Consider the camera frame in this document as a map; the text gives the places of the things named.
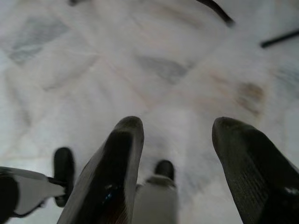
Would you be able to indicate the silver robot left leg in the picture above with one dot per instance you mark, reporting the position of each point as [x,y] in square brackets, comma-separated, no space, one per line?
[28,191]

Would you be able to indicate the black chair leg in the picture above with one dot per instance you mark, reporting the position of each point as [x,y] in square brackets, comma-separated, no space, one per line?
[219,10]
[279,39]

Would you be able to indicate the black robot foot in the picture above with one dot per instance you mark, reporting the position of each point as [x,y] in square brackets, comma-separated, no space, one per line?
[63,168]
[165,170]

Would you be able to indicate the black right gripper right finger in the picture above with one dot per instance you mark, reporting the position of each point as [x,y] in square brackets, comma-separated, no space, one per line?
[252,168]

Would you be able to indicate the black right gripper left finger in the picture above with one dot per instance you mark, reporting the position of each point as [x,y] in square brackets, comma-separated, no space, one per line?
[109,177]

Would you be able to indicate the black robot right foot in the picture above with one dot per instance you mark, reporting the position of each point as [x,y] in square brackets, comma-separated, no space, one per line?
[165,170]

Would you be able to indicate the black robot left foot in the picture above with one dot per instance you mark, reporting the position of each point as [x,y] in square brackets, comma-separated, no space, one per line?
[63,168]

